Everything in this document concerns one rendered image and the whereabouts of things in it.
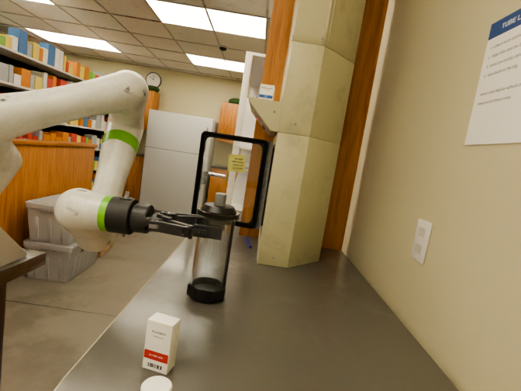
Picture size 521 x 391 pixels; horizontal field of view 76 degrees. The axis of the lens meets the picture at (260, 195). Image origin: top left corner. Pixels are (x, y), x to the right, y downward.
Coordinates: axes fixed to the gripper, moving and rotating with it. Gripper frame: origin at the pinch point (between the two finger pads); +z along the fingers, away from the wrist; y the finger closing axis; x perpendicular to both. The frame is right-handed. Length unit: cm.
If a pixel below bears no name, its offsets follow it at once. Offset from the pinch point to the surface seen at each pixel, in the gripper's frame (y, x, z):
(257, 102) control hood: 32.4, -36.8, 5.5
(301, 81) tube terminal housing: 33, -46, 20
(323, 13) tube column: 34, -68, 23
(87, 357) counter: -30.3, 18.0, -15.7
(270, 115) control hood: 32.4, -33.1, 10.6
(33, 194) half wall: 206, 43, -183
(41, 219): 185, 58, -162
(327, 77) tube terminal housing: 36, -49, 28
